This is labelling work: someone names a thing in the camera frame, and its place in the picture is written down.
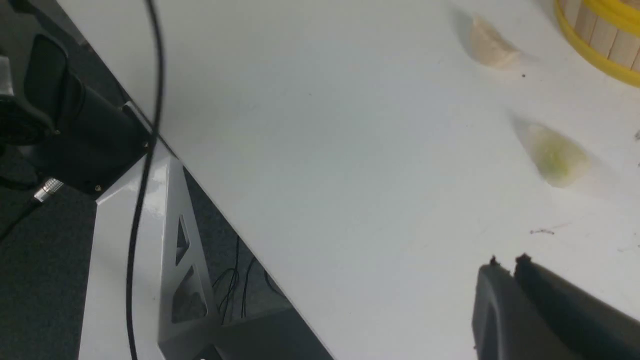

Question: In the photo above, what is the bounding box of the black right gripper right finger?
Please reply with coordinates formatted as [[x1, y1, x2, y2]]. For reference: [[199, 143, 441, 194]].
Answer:
[[514, 254, 640, 360]]

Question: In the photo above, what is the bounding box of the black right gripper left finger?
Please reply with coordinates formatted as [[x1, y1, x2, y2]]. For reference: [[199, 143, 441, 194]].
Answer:
[[471, 256, 585, 360]]

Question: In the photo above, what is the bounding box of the greenish dumpling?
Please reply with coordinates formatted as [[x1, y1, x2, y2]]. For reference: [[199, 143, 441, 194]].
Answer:
[[517, 122, 591, 189]]

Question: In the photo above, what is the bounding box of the white dumpling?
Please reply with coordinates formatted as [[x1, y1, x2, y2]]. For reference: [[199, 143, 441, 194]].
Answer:
[[470, 16, 521, 69]]

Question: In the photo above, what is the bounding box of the bamboo steamer tray yellow rim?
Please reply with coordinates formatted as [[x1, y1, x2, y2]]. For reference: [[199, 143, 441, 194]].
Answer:
[[553, 0, 640, 88]]

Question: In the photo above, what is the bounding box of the black robot base joint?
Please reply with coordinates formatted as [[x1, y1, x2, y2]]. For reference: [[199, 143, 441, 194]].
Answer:
[[1, 33, 150, 196]]

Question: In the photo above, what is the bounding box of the white table leg frame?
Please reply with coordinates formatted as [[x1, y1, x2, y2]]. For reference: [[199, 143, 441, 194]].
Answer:
[[78, 144, 220, 360]]

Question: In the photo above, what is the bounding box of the black cable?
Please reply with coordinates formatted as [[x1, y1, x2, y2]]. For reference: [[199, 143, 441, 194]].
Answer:
[[125, 0, 166, 360]]

